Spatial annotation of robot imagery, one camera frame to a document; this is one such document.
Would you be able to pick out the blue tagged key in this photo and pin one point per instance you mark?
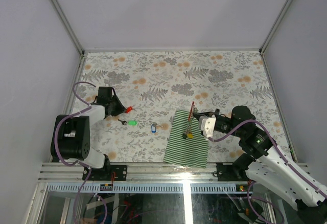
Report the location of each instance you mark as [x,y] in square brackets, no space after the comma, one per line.
[155,127]

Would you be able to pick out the red handled silver keyring carabiner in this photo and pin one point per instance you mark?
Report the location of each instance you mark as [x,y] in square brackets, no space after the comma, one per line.
[190,118]

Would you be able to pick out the floral table mat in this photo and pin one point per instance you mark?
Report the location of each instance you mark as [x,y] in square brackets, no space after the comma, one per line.
[157,84]

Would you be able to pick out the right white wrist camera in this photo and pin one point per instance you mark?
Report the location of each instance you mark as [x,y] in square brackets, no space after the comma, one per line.
[207,125]

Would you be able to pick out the green tagged key on table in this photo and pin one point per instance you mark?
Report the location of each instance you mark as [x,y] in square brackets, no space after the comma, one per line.
[129,122]

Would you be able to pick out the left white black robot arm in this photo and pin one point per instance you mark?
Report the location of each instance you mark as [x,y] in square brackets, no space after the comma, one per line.
[71,142]

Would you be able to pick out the aluminium front rail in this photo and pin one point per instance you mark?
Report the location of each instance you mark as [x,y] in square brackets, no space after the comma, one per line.
[136,173]

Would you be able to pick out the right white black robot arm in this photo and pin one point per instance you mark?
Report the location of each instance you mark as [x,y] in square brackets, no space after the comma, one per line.
[266,163]

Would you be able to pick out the red tagged key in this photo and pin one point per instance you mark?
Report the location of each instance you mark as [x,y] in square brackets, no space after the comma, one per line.
[129,109]

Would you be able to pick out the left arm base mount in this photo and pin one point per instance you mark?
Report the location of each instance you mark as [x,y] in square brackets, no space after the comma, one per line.
[109,172]

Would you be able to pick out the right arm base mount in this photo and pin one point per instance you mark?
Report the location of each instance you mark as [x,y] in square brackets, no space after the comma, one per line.
[235,171]

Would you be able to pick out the green striped cloth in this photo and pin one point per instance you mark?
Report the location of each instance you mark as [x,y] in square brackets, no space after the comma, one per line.
[186,152]

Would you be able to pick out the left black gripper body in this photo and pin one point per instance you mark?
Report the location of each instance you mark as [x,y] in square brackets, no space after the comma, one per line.
[117,107]

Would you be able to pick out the white slotted cable duct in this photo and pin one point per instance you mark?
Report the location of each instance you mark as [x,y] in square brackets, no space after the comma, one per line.
[143,188]

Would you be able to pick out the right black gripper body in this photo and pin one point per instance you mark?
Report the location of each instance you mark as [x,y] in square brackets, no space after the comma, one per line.
[215,114]

